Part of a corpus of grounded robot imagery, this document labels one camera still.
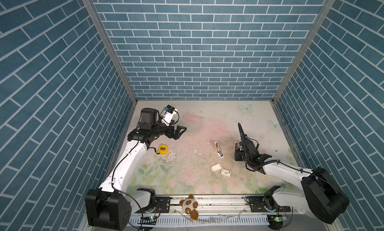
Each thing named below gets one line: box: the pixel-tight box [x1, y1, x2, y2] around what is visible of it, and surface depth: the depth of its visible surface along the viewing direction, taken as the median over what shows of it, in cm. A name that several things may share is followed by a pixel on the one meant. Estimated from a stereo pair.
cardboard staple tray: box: [210, 163, 223, 175], surface depth 88 cm
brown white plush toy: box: [179, 194, 199, 221], surface depth 72 cm
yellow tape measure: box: [158, 143, 169, 155], surface depth 93 cm
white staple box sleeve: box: [220, 168, 232, 177], surface depth 85 cm
